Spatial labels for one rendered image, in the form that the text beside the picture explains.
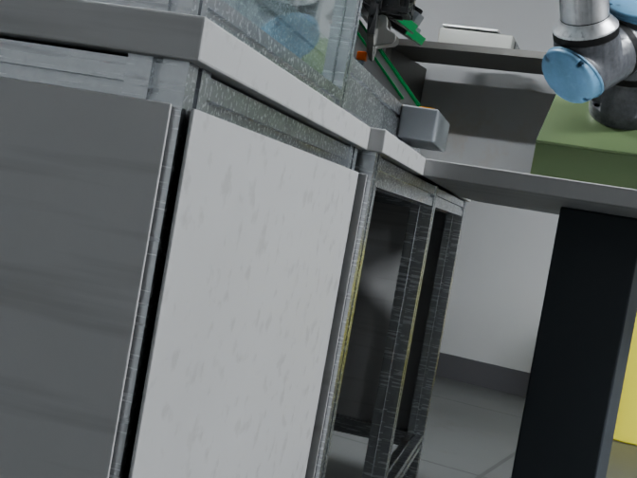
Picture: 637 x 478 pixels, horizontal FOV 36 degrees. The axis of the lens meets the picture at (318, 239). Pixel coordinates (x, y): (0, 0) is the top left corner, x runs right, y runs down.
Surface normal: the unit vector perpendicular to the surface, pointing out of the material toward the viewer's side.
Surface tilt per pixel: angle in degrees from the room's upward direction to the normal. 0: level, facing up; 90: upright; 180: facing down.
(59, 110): 90
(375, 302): 90
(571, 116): 41
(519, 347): 90
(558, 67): 133
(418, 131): 90
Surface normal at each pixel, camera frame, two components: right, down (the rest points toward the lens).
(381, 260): -0.22, 0.00
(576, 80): -0.74, 0.57
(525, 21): -0.42, -0.04
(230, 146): 0.96, 0.18
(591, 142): -0.11, -0.77
